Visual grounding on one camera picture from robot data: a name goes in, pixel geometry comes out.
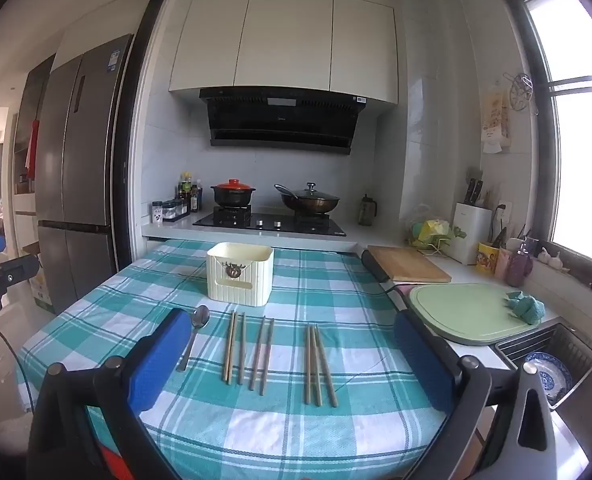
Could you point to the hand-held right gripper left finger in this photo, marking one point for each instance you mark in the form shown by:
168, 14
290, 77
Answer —
158, 360

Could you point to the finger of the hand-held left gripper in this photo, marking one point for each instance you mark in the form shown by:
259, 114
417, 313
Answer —
21, 269

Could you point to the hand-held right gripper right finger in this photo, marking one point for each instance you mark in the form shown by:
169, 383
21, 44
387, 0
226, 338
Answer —
421, 360

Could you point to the metal spoon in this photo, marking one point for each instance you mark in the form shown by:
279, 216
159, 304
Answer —
202, 316

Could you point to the cream ribbed utensil holder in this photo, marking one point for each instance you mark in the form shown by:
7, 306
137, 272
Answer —
238, 280

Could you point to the cardboard box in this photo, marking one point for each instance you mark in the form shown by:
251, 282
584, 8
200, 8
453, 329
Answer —
42, 292

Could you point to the light green cutting board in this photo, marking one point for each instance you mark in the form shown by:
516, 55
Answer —
461, 312

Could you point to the pink cloth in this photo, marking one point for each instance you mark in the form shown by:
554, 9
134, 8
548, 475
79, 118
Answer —
402, 288

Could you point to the teal checked tablecloth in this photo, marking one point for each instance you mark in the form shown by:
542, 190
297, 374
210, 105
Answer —
356, 310

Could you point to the wooden cutting board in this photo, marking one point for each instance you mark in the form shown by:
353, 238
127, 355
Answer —
408, 264

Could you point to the teal dish cloth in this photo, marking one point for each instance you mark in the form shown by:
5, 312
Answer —
526, 307

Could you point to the yellow printed mug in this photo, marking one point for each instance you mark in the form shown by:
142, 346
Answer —
487, 259

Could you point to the red hanging cloth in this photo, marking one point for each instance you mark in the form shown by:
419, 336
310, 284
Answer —
32, 147

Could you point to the grey steel refrigerator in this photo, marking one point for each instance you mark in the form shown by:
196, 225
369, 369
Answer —
76, 160

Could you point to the yellow green plastic bags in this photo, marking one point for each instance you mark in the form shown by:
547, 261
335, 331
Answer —
433, 232

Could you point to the blue and white bowl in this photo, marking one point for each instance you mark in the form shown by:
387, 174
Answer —
548, 375

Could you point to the white knife block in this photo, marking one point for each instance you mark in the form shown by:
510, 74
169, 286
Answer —
468, 235

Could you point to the purple soap bottle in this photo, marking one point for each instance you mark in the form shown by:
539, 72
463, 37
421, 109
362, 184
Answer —
518, 267

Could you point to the spice jar white label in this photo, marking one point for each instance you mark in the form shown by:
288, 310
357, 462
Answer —
157, 212

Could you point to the condiment bottles and jars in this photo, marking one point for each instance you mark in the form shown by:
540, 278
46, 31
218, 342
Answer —
176, 210

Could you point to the dark glass pitcher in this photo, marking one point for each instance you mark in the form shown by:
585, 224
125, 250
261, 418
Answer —
367, 210

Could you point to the stainless steel sink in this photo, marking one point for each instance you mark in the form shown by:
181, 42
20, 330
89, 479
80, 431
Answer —
581, 355

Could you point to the garlic bulbs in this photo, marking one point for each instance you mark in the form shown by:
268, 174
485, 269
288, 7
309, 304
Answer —
551, 259

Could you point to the sauce bottle white label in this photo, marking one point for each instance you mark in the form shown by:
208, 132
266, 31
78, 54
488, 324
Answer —
196, 199

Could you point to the sauce bottle green label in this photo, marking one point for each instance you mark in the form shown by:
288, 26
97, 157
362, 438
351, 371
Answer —
185, 187

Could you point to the black glass gas hob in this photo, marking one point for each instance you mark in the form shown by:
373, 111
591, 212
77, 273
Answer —
271, 224

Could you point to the black clay pot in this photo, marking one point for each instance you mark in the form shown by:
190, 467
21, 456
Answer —
232, 197

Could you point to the dark metal wok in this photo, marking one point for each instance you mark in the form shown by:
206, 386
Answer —
310, 205

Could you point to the red pot lid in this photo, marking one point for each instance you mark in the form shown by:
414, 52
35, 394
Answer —
233, 184

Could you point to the glass wok lid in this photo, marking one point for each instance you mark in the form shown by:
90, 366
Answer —
310, 192

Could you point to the printed hanging bag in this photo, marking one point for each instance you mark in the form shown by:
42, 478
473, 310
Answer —
495, 120

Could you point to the black range hood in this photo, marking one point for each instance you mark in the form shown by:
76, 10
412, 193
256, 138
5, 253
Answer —
281, 120

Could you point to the kitchen window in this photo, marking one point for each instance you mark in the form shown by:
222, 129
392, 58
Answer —
576, 135

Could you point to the dark door frame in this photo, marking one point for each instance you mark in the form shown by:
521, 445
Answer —
126, 160

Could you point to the white wall socket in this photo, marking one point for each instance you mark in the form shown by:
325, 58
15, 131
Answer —
504, 210

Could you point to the white wall cabinet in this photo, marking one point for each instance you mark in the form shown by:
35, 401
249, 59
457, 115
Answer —
286, 45

